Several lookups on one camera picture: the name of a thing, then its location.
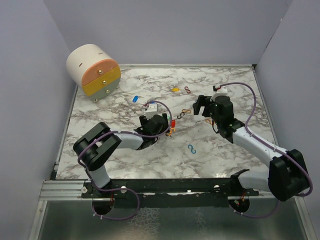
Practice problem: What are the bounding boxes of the blue S carabiner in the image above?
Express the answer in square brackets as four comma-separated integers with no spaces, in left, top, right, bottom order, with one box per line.
[187,144,197,154]

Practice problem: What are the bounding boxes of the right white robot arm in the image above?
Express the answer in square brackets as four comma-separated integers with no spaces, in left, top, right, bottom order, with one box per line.
[192,95,312,202]

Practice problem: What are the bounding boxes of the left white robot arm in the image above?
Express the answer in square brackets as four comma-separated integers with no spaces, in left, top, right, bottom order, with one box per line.
[73,113,170,198]

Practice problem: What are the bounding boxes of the orange S carabiner right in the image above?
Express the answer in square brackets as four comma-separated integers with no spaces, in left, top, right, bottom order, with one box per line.
[205,119,213,125]

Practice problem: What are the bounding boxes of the orange s carabiner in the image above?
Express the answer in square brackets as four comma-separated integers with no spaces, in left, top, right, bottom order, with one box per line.
[205,119,213,125]
[165,127,176,137]
[182,109,192,113]

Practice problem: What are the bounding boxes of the orange S carabiner lower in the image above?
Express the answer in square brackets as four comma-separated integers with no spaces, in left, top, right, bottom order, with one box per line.
[165,127,176,137]

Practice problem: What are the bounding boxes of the red tag key centre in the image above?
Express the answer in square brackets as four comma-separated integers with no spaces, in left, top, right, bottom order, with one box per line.
[171,119,176,128]

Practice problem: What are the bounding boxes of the dark red S carabiner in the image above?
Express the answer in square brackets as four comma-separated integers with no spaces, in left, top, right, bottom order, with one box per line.
[184,86,191,94]

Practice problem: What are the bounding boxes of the orange S carabiner centre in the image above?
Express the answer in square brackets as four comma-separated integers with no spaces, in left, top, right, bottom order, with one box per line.
[182,109,192,113]

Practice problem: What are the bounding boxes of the black S carabiner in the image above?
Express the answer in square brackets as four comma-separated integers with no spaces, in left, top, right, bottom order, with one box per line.
[177,112,185,119]

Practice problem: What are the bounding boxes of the yellow tag key far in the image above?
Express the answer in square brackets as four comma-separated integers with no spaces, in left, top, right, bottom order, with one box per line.
[171,87,180,92]

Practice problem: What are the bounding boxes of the blue tag key left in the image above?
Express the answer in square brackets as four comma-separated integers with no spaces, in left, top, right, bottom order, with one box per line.
[132,95,139,103]

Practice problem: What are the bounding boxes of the round pastel drawer cabinet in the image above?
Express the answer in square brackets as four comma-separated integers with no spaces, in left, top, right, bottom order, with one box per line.
[66,44,121,102]

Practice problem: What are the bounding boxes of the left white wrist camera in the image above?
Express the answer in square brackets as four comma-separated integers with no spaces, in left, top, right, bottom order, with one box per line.
[144,102,158,120]

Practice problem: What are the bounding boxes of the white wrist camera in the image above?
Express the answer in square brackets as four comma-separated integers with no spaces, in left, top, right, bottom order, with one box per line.
[212,85,228,96]
[144,102,158,120]

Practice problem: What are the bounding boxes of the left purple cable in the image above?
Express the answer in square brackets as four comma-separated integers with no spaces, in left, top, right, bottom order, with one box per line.
[76,100,171,221]

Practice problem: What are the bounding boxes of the purple cable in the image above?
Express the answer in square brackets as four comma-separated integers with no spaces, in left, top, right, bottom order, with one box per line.
[76,100,171,221]
[214,82,313,218]

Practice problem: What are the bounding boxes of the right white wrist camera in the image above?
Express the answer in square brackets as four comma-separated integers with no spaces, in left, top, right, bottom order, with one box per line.
[212,85,228,96]

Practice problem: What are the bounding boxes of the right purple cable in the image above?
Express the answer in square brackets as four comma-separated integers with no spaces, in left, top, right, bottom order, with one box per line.
[214,82,313,218]

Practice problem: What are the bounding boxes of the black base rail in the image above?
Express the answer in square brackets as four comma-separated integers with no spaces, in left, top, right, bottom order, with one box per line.
[81,176,259,209]

